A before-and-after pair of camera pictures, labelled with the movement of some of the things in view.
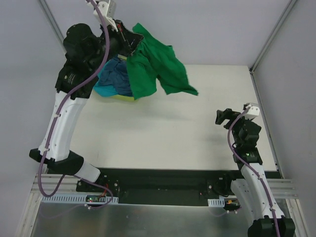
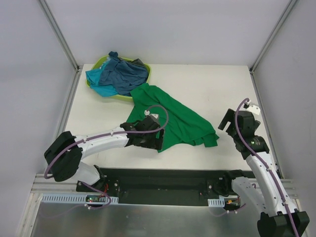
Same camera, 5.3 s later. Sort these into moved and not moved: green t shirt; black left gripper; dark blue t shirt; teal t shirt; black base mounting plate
Moved: green t shirt; black left gripper
Not moved: teal t shirt; black base mounting plate; dark blue t shirt
